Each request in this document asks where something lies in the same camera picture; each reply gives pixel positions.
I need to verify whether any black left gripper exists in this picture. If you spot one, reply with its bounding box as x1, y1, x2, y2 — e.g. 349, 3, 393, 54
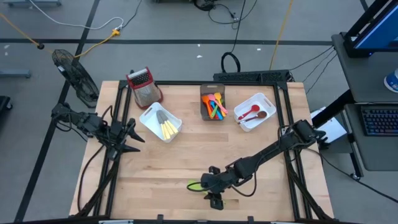
107, 118, 146, 154

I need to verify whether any large green silicone spoon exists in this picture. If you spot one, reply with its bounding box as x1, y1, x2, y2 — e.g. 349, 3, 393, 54
187, 179, 227, 205

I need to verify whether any small blue silicone spoon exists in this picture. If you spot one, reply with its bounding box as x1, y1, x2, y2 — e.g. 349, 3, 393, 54
210, 101, 224, 121

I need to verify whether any small green silicone spoon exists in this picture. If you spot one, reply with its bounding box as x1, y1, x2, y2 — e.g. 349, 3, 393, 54
210, 98, 224, 118

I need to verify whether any brown wooden spoon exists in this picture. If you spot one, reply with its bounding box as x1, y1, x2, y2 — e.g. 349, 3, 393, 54
238, 110, 268, 125

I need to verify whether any large red silicone spoon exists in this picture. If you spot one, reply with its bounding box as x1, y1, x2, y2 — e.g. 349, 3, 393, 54
238, 104, 261, 121

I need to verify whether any small orange silicone spoon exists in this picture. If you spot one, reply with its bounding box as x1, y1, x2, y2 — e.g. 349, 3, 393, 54
201, 95, 215, 120

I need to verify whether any white plastic bin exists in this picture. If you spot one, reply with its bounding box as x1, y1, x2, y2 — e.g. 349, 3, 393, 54
139, 104, 183, 144
233, 92, 277, 133

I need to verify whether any red metal box grater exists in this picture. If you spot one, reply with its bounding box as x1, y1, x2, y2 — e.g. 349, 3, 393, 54
126, 66, 164, 110

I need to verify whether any black floor fan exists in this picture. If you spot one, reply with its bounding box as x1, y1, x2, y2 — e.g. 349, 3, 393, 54
51, 49, 100, 109

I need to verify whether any grey translucent plastic bin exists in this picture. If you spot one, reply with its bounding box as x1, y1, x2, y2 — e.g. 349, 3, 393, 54
200, 83, 227, 121

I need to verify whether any black vented equipment box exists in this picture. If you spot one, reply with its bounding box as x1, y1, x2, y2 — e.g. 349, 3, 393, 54
259, 70, 292, 83
213, 72, 261, 83

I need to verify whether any white flat box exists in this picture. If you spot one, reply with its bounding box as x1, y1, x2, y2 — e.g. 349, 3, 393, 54
310, 107, 348, 144

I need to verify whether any black caster base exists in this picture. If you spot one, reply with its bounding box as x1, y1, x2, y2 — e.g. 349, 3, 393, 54
0, 95, 13, 113

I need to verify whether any grey furniture foot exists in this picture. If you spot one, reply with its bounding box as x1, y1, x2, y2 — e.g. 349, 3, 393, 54
0, 68, 32, 79
2, 0, 62, 7

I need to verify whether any tall wooden stick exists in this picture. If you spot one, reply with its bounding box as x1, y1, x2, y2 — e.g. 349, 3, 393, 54
268, 0, 295, 71

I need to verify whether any black backlit keyboard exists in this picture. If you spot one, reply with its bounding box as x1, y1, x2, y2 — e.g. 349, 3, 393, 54
360, 105, 398, 137

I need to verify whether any grey computer cart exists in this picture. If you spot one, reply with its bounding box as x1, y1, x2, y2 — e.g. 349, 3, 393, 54
330, 32, 398, 182

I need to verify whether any white blue container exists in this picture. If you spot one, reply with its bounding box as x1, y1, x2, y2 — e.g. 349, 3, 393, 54
382, 68, 398, 93

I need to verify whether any blue screen computer monitor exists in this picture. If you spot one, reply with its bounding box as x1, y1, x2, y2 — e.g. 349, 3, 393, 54
351, 0, 398, 58

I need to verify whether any black monitor stand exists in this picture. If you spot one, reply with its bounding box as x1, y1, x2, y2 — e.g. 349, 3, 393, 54
343, 0, 392, 40

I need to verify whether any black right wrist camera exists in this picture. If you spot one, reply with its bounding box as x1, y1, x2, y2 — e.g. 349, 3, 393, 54
210, 192, 224, 211

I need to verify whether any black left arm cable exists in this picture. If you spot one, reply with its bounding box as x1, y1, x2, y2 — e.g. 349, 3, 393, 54
76, 143, 106, 215

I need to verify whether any black aluminium table frame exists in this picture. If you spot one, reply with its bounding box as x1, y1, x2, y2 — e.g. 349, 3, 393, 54
74, 79, 334, 222

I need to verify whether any yellow extension cord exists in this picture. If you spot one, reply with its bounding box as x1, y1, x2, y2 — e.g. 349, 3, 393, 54
0, 12, 121, 60

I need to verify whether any black hanging cable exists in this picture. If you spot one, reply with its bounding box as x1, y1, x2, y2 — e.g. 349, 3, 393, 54
220, 0, 248, 75

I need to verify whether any white floor cable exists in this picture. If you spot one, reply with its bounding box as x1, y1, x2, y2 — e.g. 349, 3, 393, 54
29, 0, 124, 31

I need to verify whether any thin black floor cable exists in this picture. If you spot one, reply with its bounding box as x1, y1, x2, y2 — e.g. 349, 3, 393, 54
303, 51, 337, 82
289, 45, 335, 72
306, 54, 338, 94

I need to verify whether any black cable bundle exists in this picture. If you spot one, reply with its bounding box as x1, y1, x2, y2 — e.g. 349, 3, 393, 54
192, 0, 259, 26

